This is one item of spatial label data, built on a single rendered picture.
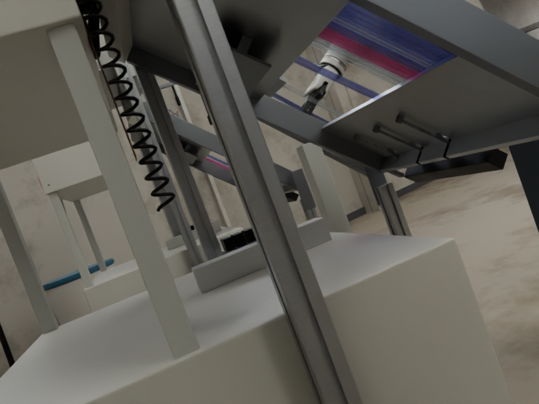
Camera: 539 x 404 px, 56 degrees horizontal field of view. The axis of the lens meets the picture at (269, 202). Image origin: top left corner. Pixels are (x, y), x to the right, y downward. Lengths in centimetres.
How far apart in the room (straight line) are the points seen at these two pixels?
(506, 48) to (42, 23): 56
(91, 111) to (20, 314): 380
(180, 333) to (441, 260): 32
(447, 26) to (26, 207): 394
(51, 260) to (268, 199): 387
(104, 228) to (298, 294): 396
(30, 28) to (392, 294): 50
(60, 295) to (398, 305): 319
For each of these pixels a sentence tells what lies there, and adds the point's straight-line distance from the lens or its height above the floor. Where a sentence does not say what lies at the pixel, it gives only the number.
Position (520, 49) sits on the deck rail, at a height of 81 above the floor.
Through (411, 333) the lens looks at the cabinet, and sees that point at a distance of 65.
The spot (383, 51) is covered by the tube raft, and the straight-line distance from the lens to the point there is 88.
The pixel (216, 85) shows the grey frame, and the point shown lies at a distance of 54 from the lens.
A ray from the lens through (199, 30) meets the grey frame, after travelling 56.
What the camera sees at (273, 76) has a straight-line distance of 111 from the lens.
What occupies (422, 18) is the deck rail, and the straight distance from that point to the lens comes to 70.
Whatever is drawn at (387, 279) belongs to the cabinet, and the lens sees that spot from 63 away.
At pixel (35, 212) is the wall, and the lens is 438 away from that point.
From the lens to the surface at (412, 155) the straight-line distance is 125.
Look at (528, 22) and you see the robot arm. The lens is 149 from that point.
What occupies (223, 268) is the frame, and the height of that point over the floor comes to 65.
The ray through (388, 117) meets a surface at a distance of 111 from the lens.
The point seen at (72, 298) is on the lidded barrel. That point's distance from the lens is 365.
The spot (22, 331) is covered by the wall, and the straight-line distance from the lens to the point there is 434.
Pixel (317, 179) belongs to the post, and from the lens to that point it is 157.
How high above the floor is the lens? 77
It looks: 3 degrees down
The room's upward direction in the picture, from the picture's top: 21 degrees counter-clockwise
